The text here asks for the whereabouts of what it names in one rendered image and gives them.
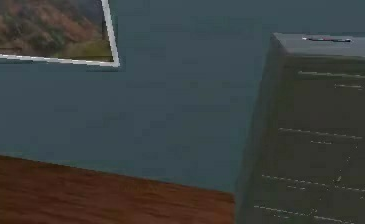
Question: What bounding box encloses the dark grey chest of drawers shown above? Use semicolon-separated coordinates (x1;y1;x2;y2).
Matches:
234;32;365;224

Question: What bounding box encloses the thin grey red pen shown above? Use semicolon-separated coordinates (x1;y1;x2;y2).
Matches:
301;36;353;43

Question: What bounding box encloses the white framed landscape picture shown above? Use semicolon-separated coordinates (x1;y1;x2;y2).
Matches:
0;0;121;68

